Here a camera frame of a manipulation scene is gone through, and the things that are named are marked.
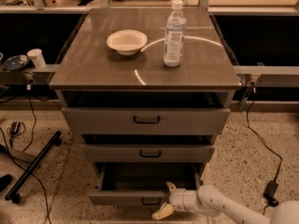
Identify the grey drawer cabinet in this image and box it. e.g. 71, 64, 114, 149
49, 7, 243, 191

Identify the grey drawer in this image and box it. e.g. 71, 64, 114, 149
62, 107, 230, 135
89, 162, 205, 206
81, 145, 214, 163

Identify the clear plastic water bottle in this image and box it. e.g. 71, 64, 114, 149
164, 0, 186, 67

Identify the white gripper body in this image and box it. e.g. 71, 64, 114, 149
169, 189, 220, 217

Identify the small black adapter left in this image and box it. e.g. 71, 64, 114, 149
9, 121, 20, 135

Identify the black cable left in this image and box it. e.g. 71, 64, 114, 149
0, 84, 52, 224

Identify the white paper bowl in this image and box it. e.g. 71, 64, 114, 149
107, 30, 148, 56

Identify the black cable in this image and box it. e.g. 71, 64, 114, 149
0, 84, 52, 224
245, 81, 284, 182

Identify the white paper cup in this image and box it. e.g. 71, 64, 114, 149
27, 49, 46, 68

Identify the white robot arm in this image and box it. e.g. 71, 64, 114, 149
152, 182, 299, 224

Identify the black cable right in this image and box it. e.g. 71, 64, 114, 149
245, 81, 284, 182

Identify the dark round plate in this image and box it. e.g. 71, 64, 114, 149
3, 55, 29, 72

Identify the black power adapter right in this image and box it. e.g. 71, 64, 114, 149
263, 180, 278, 207

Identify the black bar on wheels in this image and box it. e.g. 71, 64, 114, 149
5, 131, 62, 203

